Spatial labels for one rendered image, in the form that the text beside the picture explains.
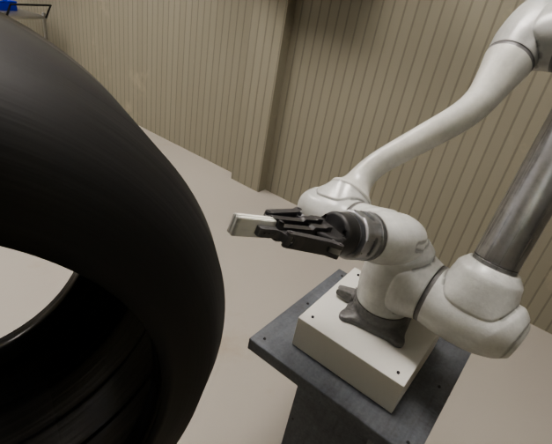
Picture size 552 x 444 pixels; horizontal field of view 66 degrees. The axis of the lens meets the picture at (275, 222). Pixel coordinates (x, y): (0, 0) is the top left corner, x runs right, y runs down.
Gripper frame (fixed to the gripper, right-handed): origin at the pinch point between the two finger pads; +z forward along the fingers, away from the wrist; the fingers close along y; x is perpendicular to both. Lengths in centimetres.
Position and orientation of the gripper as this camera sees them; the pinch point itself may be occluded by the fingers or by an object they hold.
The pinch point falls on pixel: (252, 225)
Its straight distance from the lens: 61.1
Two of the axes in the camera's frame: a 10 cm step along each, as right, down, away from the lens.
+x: -3.7, 8.6, 3.4
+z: -7.7, -0.8, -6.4
